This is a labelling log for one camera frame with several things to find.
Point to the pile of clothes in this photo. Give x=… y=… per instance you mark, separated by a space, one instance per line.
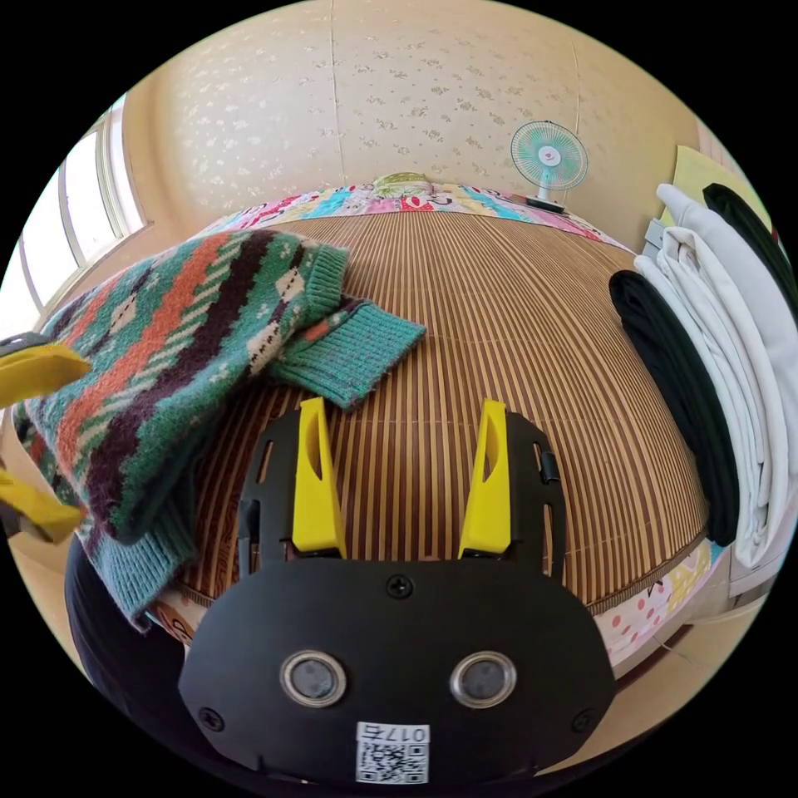
x=704 y=349

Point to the teal table fan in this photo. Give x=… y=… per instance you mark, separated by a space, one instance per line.
x=548 y=156

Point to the window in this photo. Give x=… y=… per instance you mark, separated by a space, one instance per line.
x=68 y=224

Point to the green patterned knit sweater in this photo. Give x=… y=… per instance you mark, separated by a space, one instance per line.
x=168 y=374

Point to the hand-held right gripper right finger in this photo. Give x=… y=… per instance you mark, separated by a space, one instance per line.
x=489 y=499

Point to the green patterned pillow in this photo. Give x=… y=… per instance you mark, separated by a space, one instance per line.
x=402 y=184

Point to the bed with woven mat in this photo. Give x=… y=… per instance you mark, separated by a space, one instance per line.
x=499 y=374

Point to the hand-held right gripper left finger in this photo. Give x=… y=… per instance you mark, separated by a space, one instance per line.
x=315 y=492

